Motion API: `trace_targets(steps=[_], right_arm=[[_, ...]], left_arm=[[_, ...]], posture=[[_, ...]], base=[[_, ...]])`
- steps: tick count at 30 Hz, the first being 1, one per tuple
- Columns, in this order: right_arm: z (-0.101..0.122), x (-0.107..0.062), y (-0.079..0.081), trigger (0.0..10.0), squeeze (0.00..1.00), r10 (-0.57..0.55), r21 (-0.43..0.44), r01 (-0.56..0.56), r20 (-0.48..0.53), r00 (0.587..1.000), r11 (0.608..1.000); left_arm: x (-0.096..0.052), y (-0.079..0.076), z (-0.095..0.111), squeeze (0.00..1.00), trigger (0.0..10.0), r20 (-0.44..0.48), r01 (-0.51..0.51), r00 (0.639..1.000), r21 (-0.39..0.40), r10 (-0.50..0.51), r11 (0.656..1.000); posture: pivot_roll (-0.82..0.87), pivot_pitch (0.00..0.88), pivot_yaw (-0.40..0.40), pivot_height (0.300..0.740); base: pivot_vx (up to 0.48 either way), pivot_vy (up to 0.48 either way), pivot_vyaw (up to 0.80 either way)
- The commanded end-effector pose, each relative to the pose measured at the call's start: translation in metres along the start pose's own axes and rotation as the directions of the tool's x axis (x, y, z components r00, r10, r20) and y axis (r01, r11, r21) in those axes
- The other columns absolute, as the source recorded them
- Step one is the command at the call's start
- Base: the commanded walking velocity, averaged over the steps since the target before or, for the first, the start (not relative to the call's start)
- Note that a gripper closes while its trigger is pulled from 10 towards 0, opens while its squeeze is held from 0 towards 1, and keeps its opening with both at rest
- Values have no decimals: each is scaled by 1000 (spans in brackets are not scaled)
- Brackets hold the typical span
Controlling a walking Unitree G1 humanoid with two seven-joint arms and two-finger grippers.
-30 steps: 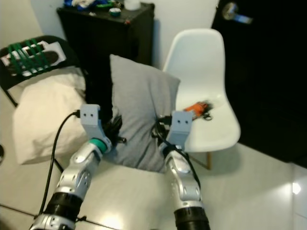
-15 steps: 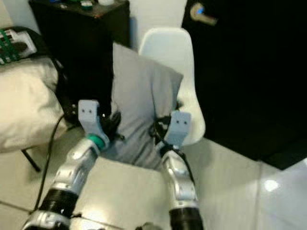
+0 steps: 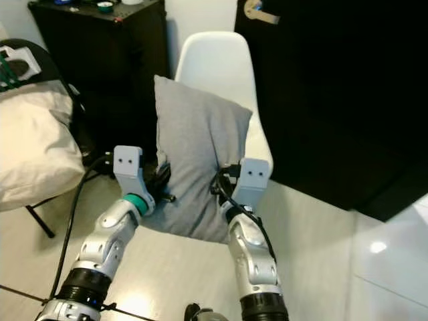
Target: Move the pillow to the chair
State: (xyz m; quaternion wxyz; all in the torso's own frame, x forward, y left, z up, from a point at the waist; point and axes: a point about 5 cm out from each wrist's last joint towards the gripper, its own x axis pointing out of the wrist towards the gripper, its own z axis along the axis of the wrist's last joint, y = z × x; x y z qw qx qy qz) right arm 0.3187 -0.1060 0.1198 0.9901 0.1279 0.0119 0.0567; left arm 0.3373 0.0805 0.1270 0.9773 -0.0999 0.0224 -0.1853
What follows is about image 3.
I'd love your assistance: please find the grey pillow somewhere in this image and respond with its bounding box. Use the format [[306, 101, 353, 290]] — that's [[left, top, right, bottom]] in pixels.
[[152, 75, 254, 245]]

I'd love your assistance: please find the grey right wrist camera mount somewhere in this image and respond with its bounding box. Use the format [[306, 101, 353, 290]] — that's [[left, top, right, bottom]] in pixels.
[[234, 158, 272, 209]]

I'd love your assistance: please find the black cabinet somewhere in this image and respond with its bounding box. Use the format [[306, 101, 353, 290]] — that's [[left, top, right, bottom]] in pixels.
[[28, 0, 169, 165]]

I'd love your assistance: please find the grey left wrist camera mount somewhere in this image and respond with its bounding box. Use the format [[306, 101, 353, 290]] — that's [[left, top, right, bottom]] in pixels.
[[112, 145, 150, 199]]

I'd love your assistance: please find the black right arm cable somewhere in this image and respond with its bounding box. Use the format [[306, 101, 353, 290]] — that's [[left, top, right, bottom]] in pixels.
[[211, 169, 279, 263]]

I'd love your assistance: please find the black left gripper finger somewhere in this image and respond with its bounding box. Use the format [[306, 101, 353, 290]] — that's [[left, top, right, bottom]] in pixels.
[[150, 163, 172, 189]]

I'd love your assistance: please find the white strapped device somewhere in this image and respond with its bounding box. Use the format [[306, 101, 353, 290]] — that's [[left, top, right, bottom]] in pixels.
[[3, 46, 45, 83]]

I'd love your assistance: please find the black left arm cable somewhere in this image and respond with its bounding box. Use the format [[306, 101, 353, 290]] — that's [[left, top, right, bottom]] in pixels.
[[48, 155, 116, 305]]

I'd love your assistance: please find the thin black tether cord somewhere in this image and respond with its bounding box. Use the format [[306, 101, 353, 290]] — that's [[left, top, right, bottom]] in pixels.
[[0, 285, 116, 316]]

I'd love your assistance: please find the cream pillow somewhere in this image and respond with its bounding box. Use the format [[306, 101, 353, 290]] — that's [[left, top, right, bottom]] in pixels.
[[0, 88, 86, 213]]

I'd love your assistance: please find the black room door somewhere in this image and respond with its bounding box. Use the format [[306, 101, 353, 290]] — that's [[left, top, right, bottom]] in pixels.
[[234, 0, 428, 224]]

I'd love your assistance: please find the white plastic chair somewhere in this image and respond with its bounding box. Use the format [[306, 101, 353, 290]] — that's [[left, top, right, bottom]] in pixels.
[[174, 31, 274, 176]]

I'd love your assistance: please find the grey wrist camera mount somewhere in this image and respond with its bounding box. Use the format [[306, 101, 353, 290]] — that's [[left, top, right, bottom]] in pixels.
[[112, 145, 150, 199], [234, 158, 272, 209]]

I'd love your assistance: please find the black chair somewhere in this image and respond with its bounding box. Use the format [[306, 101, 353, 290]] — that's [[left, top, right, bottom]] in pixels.
[[0, 38, 96, 239]]

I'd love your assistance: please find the green elastic cord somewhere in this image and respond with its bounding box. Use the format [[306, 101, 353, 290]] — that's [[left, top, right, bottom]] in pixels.
[[0, 52, 22, 92]]

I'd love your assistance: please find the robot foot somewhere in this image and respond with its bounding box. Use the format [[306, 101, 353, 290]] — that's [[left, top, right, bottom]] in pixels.
[[183, 304, 233, 321]]

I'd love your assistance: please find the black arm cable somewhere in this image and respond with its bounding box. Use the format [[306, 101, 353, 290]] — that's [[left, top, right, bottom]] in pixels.
[[211, 169, 279, 263], [48, 155, 116, 305]]

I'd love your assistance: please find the brass door handle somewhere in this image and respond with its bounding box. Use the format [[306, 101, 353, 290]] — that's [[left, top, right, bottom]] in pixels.
[[244, 0, 281, 26]]

